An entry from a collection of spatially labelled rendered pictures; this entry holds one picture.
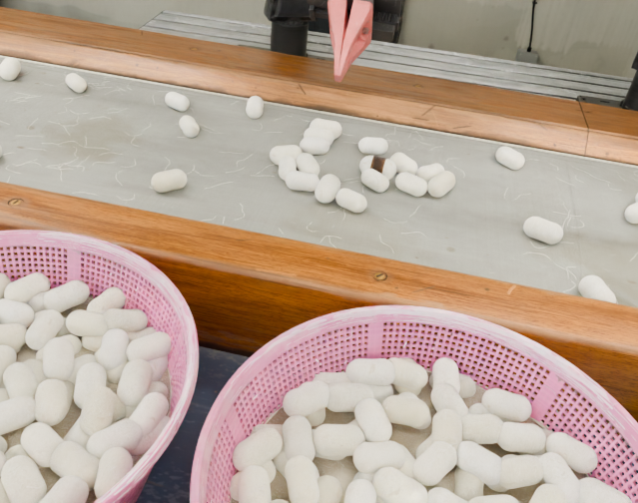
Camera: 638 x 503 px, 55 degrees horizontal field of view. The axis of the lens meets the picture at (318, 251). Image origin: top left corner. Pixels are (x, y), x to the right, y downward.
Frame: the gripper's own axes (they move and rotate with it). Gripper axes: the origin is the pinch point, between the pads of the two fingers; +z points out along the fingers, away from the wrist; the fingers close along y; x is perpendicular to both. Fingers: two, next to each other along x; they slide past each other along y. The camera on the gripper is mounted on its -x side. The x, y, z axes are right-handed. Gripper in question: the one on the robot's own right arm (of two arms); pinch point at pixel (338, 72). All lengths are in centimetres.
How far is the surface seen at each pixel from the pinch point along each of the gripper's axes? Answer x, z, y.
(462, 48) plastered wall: 171, -117, 24
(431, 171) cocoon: 0.8, 9.0, 11.5
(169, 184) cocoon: -5.9, 17.5, -12.4
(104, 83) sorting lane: 8.5, 1.6, -29.9
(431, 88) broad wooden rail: 13.0, -7.2, 10.3
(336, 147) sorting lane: 4.9, 6.4, 0.9
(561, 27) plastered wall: 161, -127, 60
